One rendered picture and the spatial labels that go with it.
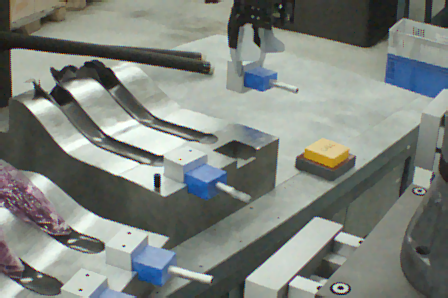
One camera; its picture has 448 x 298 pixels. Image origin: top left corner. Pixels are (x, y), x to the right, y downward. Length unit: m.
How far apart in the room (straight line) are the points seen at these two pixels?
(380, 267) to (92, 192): 0.60
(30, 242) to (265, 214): 0.39
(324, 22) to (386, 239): 4.38
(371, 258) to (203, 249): 0.47
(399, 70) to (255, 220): 3.07
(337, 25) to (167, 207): 4.02
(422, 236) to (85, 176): 0.64
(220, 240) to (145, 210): 0.12
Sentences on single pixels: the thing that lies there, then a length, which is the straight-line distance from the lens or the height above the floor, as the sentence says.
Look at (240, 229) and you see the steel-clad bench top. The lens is 1.07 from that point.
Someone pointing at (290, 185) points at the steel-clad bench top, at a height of 0.80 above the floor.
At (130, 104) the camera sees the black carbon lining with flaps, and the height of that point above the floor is 0.90.
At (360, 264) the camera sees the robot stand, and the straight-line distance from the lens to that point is 0.57.
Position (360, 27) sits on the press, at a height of 0.14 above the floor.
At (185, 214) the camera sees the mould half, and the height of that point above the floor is 0.85.
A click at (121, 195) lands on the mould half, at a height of 0.86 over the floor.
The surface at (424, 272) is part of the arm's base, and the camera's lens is 0.54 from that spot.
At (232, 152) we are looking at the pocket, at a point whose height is 0.87.
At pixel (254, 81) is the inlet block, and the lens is 1.24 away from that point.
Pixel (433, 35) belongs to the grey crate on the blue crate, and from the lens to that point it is 4.39.
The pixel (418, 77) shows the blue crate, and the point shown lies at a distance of 4.08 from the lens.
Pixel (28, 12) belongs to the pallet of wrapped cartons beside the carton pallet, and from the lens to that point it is 5.00.
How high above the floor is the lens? 1.35
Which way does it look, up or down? 25 degrees down
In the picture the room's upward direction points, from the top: 3 degrees clockwise
